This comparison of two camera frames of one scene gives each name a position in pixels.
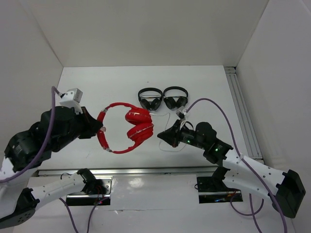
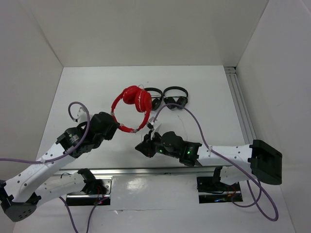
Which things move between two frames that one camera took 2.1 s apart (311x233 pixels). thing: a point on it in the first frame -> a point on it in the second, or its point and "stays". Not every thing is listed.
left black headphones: x=150 y=102 stays
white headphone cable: x=160 y=141 -> x=155 y=132
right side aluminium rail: x=249 y=142 stays
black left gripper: x=92 y=125 -> x=112 y=130
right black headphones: x=171 y=103 stays
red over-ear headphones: x=141 y=132 -> x=134 y=94
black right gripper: x=172 y=135 -> x=146 y=146
